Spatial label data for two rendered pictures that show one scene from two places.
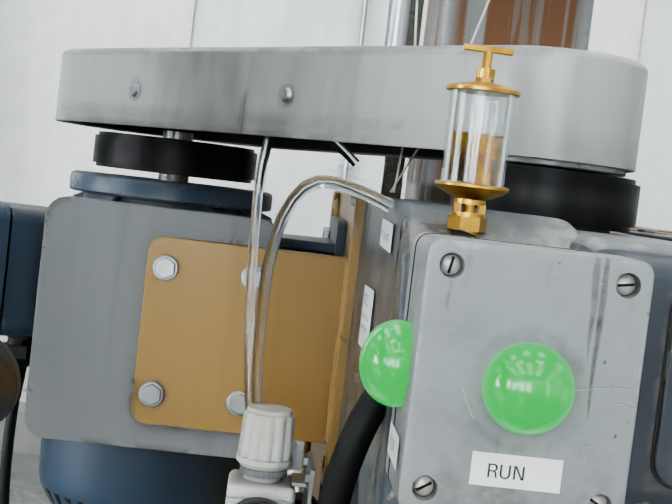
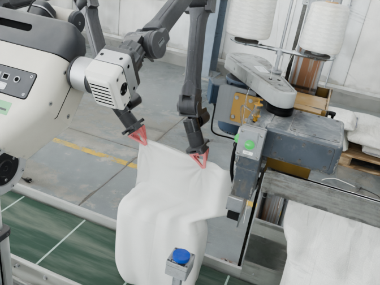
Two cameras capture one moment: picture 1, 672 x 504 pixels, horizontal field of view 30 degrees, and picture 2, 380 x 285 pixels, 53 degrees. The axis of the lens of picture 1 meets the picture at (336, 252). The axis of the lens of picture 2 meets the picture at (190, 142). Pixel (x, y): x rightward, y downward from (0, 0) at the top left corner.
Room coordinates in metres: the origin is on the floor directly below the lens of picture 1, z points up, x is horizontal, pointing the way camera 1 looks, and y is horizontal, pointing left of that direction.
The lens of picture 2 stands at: (-0.63, -0.27, 1.77)
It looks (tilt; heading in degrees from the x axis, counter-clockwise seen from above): 26 degrees down; 21
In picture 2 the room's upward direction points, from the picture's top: 9 degrees clockwise
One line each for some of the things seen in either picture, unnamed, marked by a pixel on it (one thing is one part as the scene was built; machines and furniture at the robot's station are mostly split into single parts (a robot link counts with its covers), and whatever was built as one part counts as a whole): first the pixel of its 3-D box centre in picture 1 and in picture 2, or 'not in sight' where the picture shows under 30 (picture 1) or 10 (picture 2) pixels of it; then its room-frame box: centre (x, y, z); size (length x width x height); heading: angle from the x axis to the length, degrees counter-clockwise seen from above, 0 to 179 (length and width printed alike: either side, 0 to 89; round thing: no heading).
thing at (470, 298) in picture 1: (513, 376); (251, 141); (0.43, -0.07, 1.28); 0.08 x 0.05 x 0.09; 93
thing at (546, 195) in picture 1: (543, 196); (279, 108); (0.61, -0.10, 1.35); 0.09 x 0.09 x 0.03
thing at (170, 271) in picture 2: not in sight; (180, 263); (0.32, 0.06, 0.81); 0.08 x 0.08 x 0.06; 3
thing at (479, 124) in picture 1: (477, 138); (257, 109); (0.49, -0.05, 1.37); 0.03 x 0.02 x 0.03; 93
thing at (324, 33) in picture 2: not in sight; (324, 26); (0.80, -0.15, 1.61); 0.15 x 0.14 x 0.17; 93
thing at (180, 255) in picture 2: not in sight; (181, 257); (0.32, 0.06, 0.84); 0.06 x 0.06 x 0.02
